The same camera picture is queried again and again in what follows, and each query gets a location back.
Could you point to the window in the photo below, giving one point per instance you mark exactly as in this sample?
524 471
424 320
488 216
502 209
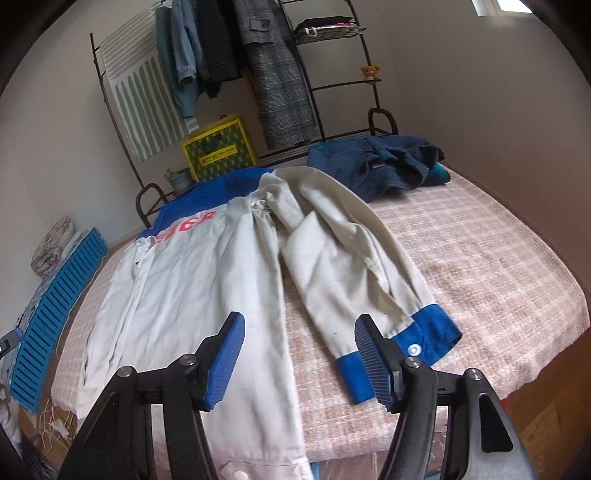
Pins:
510 5

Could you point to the navy blue garment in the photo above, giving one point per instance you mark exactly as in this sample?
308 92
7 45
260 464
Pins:
351 166

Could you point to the green striped white towel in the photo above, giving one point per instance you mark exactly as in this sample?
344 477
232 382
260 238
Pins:
138 92

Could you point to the teal cloth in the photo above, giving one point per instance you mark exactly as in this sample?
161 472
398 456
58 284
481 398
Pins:
441 174

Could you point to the blue denim jacket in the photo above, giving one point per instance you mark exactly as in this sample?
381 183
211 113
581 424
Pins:
182 46

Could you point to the black metal clothes rack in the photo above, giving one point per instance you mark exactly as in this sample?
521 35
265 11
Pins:
138 205

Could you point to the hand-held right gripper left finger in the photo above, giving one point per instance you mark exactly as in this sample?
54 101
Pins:
226 364

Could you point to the blue slatted panel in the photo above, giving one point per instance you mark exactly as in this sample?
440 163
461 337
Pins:
51 314

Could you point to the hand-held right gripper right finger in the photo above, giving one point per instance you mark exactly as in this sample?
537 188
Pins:
371 364

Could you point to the potted plant in teal pot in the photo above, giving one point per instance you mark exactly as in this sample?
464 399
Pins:
180 182

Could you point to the dark folded clothes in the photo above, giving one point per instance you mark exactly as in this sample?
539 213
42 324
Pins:
323 23

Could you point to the pink plaid bed blanket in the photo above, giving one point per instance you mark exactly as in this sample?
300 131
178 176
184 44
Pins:
461 258

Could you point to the white and blue jacket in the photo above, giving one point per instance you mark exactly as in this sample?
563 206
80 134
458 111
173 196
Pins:
221 277

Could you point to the yellow and green box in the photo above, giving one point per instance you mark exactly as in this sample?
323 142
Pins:
221 147

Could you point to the floral fabric bundle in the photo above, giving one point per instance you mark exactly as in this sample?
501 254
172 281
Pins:
51 249

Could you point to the grey plaid coat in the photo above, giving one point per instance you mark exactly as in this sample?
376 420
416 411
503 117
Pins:
277 92

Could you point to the brown teddy bear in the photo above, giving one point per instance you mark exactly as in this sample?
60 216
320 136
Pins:
371 73

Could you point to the black hanging garment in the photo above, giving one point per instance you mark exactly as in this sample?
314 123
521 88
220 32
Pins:
221 46

